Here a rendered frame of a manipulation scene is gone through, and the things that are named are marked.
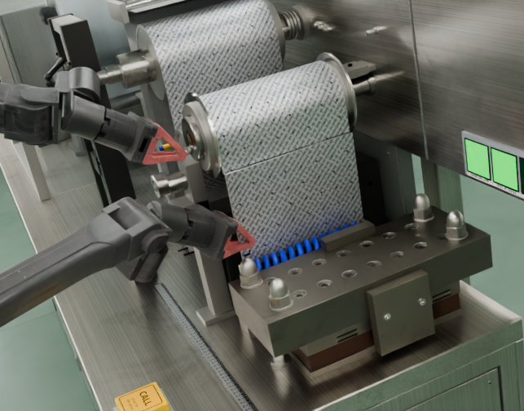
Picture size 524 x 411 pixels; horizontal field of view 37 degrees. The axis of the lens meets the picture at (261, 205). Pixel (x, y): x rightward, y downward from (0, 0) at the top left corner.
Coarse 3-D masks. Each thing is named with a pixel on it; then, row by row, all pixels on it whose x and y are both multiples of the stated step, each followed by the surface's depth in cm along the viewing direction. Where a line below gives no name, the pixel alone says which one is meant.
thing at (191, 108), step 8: (328, 64) 133; (336, 72) 132; (344, 88) 131; (192, 104) 126; (184, 112) 130; (192, 112) 125; (200, 120) 124; (200, 128) 124; (208, 136) 124; (208, 144) 124; (208, 152) 125; (200, 160) 130; (208, 160) 126; (208, 168) 128
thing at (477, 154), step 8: (472, 144) 115; (480, 144) 113; (472, 152) 116; (480, 152) 114; (472, 160) 116; (480, 160) 114; (472, 168) 117; (480, 168) 115; (488, 168) 113; (488, 176) 114
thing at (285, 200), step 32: (288, 160) 129; (320, 160) 131; (352, 160) 134; (256, 192) 128; (288, 192) 131; (320, 192) 134; (352, 192) 136; (256, 224) 131; (288, 224) 133; (320, 224) 136; (256, 256) 133
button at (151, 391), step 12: (156, 384) 124; (120, 396) 123; (132, 396) 122; (144, 396) 122; (156, 396) 121; (120, 408) 120; (132, 408) 119; (144, 408) 119; (156, 408) 118; (168, 408) 119
